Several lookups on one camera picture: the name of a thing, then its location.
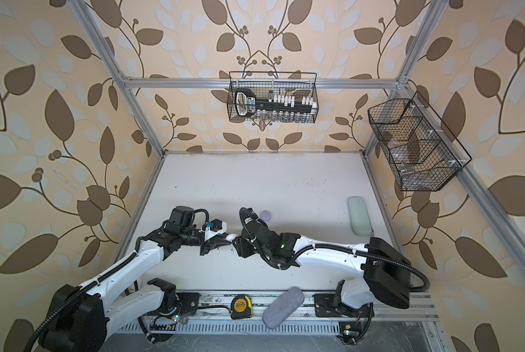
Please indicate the white earbud charging case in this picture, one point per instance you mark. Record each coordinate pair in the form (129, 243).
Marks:
(231, 237)

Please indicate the black socket holder rail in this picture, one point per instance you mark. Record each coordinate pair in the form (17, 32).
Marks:
(271, 104)

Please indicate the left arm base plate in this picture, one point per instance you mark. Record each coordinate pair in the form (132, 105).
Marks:
(186, 303)

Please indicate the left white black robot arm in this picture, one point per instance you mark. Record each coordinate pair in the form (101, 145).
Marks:
(82, 318)

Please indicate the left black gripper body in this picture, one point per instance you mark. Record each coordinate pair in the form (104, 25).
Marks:
(193, 237)

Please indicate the back black wire basket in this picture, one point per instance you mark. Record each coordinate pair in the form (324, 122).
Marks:
(304, 83)

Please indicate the yellow black tape measure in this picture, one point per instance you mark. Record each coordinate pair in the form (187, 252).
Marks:
(241, 307)

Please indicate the grey fabric glasses case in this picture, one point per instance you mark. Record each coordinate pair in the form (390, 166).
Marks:
(283, 307)

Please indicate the green glasses case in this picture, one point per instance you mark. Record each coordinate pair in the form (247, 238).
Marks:
(359, 217)

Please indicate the right black wire basket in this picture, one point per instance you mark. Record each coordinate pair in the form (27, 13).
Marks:
(422, 152)

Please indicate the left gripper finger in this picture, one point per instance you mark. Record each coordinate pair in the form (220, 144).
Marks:
(208, 246)
(222, 236)

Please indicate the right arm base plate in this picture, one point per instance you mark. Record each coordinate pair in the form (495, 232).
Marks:
(327, 306)

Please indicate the purple earbud charging case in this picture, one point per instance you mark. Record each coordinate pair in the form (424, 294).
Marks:
(265, 215)

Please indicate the black wire basket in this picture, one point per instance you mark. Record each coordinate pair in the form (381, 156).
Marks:
(304, 83)
(422, 152)

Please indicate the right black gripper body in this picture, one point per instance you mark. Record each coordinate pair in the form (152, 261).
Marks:
(248, 249)

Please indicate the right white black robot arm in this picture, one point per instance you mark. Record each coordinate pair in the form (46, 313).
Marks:
(380, 273)

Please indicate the aluminium frame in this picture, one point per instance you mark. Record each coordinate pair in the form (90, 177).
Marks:
(431, 93)

